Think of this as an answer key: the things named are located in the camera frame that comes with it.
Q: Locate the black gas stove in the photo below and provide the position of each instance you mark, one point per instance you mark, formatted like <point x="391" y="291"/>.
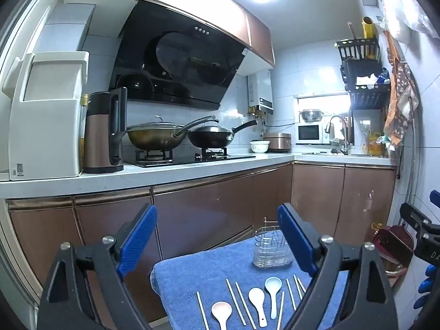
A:
<point x="185" y="160"/>

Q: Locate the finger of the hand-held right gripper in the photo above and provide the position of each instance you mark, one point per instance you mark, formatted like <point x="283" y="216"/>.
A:
<point x="414" y="217"/>

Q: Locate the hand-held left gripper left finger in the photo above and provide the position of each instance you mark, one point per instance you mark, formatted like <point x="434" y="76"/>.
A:
<point x="137" y="240"/>

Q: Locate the brown cabinets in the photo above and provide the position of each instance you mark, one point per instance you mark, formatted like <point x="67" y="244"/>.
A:
<point x="206" y="7"/>
<point x="206" y="206"/>

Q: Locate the white water heater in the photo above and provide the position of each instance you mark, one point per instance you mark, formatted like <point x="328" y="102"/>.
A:
<point x="261" y="87"/>

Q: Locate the pinkish ceramic spoon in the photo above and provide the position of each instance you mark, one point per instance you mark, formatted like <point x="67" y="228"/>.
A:
<point x="220" y="312"/>

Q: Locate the large pale blue ceramic spoon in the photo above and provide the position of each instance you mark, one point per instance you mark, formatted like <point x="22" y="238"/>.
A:
<point x="273" y="287"/>

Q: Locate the black wall rack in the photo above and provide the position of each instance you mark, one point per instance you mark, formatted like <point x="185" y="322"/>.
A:
<point x="367" y="96"/>

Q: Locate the white microwave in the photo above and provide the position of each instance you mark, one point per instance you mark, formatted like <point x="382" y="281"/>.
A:
<point x="311" y="132"/>

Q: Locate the floral hanging cloth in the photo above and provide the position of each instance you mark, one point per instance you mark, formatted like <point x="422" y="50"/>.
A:
<point x="400" y="110"/>

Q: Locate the black wok with lid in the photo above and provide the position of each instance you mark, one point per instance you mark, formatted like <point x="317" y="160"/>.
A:
<point x="209" y="135"/>

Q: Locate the yellow bottle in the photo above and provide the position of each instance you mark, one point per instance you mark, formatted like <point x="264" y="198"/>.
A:
<point x="374" y="146"/>

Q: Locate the white rice dispenser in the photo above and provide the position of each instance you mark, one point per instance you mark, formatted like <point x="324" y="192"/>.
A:
<point x="48" y="120"/>

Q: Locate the white plastic bags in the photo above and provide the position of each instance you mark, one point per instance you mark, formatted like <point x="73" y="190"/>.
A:
<point x="402" y="3"/>

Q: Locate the brown upper cabinets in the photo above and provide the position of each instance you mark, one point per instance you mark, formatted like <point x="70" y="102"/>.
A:
<point x="206" y="7"/>

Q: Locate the metal mixing bowl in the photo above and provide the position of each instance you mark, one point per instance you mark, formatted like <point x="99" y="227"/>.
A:
<point x="311" y="115"/>

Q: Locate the golden wok with lid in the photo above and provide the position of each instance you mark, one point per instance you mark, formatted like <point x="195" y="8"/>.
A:
<point x="151" y="135"/>

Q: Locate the metal kitchen faucet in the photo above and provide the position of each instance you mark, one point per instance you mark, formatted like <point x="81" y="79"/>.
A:
<point x="338" y="127"/>

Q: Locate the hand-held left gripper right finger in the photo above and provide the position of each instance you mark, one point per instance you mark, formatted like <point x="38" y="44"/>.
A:
<point x="297" y="240"/>

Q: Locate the small white ceramic spoon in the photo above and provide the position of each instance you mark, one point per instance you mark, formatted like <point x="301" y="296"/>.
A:
<point x="257" y="299"/>

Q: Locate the brown rice cooker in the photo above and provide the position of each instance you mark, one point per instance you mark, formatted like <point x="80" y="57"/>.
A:
<point x="279" y="141"/>

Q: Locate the wooden chopstick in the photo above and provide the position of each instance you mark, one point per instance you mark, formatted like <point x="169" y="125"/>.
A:
<point x="291" y="294"/>
<point x="301" y="283"/>
<point x="236" y="302"/>
<point x="245" y="306"/>
<point x="202" y="312"/>
<point x="280" y="311"/>
<point x="298" y="287"/>

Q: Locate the brown electric kettle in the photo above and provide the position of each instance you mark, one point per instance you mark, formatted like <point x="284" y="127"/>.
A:
<point x="99" y="134"/>

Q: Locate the clear oil bottle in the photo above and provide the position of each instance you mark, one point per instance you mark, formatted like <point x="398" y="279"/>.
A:
<point x="83" y="127"/>

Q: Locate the yellow roll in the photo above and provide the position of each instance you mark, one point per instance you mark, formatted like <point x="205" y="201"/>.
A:
<point x="369" y="34"/>

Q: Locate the red dustpan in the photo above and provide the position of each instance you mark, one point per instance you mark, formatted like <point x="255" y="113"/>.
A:
<point x="395" y="244"/>

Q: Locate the black range hood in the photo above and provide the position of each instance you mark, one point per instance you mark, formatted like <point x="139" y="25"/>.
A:
<point x="178" y="55"/>

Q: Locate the blue towel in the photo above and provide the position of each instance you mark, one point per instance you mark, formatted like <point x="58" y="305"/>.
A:
<point x="192" y="268"/>

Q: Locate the white bowl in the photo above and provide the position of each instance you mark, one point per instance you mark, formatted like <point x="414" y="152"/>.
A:
<point x="259" y="146"/>

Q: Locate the brown lower cabinets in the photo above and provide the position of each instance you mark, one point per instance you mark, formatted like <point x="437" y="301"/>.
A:
<point x="206" y="206"/>

